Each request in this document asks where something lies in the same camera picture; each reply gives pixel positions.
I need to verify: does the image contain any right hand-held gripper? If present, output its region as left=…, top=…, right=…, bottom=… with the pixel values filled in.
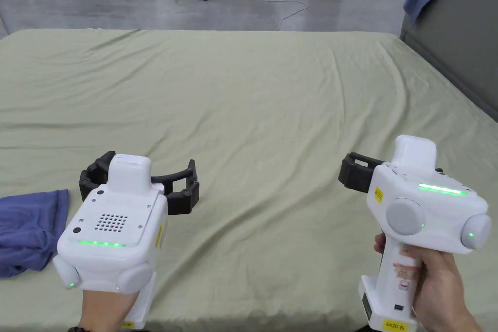
left=338, top=135, right=492, bottom=332

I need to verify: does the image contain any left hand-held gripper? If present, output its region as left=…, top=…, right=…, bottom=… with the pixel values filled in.
left=52, top=151, right=200, bottom=329

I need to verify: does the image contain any person's left hand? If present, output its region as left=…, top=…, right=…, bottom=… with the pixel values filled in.
left=79, top=283, right=141, bottom=332

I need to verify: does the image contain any person's right hand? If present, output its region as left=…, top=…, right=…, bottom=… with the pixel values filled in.
left=373, top=232, right=483, bottom=332

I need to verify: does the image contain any dark blue shirt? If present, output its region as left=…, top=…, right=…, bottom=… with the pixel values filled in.
left=0, top=189, right=70, bottom=279

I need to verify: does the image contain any bed with pale green sheet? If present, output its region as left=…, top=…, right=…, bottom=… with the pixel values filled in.
left=0, top=28, right=498, bottom=332

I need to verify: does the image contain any grey padded headboard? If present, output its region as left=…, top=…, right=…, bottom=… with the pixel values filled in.
left=399, top=0, right=498, bottom=122

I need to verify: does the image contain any white floor cable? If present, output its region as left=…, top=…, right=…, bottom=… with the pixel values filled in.
left=231, top=0, right=309, bottom=32

